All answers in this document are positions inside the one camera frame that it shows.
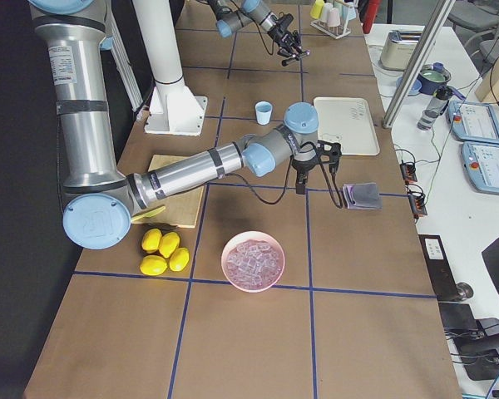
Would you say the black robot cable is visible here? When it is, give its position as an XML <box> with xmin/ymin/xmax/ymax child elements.
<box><xmin>228</xmin><ymin>143</ymin><xmax>344</xmax><ymax>209</ymax></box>

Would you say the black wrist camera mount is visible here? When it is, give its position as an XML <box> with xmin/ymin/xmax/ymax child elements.
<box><xmin>316</xmin><ymin>140</ymin><xmax>342</xmax><ymax>175</ymax></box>

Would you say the pile of ice cubes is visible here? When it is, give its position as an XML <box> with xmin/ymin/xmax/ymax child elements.
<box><xmin>225</xmin><ymin>240</ymin><xmax>283</xmax><ymax>291</ymax></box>

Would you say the pink bowl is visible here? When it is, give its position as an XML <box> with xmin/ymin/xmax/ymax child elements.
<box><xmin>221</xmin><ymin>231</ymin><xmax>285</xmax><ymax>293</ymax></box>

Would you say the pale pink cup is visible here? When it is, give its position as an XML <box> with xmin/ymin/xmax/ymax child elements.
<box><xmin>326</xmin><ymin>7</ymin><xmax>341</xmax><ymax>29</ymax></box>

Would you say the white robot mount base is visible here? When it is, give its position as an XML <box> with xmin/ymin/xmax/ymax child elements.
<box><xmin>133</xmin><ymin>0</ymin><xmax>208</xmax><ymax>136</ymax></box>

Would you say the bamboo cutting board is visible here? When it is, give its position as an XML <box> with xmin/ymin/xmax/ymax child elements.
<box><xmin>127</xmin><ymin>155</ymin><xmax>204</xmax><ymax>229</ymax></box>

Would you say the aluminium frame post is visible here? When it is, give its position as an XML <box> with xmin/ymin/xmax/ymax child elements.
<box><xmin>382</xmin><ymin>0</ymin><xmax>456</xmax><ymax>129</ymax></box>

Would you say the teach pendant far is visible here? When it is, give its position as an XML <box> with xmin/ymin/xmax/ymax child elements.
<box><xmin>447</xmin><ymin>100</ymin><xmax>499</xmax><ymax>145</ymax></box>

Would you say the clear water bottle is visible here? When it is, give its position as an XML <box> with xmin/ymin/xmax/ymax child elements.
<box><xmin>417</xmin><ymin>85</ymin><xmax>453</xmax><ymax>131</ymax></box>

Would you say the white cup rack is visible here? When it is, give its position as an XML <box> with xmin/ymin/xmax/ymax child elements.
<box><xmin>309</xmin><ymin>0</ymin><xmax>357</xmax><ymax>39</ymax></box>

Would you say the blue saucepan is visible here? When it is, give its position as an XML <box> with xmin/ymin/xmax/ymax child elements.
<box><xmin>417</xmin><ymin>62</ymin><xmax>452</xmax><ymax>95</ymax></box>

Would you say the blue bowl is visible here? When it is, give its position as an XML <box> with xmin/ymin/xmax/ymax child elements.
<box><xmin>396</xmin><ymin>76</ymin><xmax>422</xmax><ymax>96</ymax></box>

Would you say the yellow cup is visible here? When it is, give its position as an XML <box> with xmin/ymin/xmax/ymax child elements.
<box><xmin>309</xmin><ymin>0</ymin><xmax>325</xmax><ymax>20</ymax></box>

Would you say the folded grey cloth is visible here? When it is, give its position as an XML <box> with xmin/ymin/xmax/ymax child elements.
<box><xmin>343</xmin><ymin>182</ymin><xmax>382</xmax><ymax>210</ymax></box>

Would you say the cream bear serving tray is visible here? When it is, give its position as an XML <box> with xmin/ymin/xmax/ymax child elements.
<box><xmin>313</xmin><ymin>96</ymin><xmax>380</xmax><ymax>156</ymax></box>

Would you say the light blue plastic cup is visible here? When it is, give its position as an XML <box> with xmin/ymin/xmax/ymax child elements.
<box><xmin>254</xmin><ymin>101</ymin><xmax>273</xmax><ymax>126</ymax></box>

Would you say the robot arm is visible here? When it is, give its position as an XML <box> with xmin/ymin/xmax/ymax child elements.
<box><xmin>29</xmin><ymin>1</ymin><xmax>319</xmax><ymax>249</ymax></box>
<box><xmin>206</xmin><ymin>0</ymin><xmax>310</xmax><ymax>67</ymax></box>

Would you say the teach pendant near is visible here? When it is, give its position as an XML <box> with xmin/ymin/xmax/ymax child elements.
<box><xmin>462</xmin><ymin>141</ymin><xmax>499</xmax><ymax>195</ymax></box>

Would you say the teach pendant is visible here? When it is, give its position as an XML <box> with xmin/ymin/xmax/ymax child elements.
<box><xmin>462</xmin><ymin>141</ymin><xmax>499</xmax><ymax>195</ymax></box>
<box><xmin>447</xmin><ymin>100</ymin><xmax>499</xmax><ymax>145</ymax></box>

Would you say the steel muddler rod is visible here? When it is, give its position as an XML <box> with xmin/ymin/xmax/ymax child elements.
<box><xmin>279</xmin><ymin>50</ymin><xmax>310</xmax><ymax>67</ymax></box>

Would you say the silver toaster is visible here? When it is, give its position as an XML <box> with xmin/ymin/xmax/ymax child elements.
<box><xmin>380</xmin><ymin>30</ymin><xmax>422</xmax><ymax>71</ymax></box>

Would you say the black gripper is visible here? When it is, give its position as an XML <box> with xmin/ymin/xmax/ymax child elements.
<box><xmin>292</xmin><ymin>150</ymin><xmax>319</xmax><ymax>195</ymax></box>
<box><xmin>268</xmin><ymin>13</ymin><xmax>303</xmax><ymax>57</ymax></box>

